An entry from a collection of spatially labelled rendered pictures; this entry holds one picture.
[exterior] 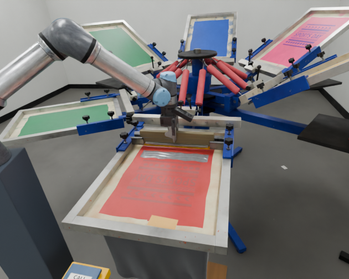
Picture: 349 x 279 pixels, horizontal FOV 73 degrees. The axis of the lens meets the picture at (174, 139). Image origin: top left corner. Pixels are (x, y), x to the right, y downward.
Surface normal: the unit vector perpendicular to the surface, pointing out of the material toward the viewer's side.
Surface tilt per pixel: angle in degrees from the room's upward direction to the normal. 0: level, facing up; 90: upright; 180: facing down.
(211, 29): 32
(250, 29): 90
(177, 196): 0
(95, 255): 0
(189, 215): 0
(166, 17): 90
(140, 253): 93
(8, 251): 90
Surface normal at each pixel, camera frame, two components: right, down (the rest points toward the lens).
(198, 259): -0.26, 0.50
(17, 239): 0.07, 0.48
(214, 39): -0.17, -0.48
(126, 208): -0.06, -0.87
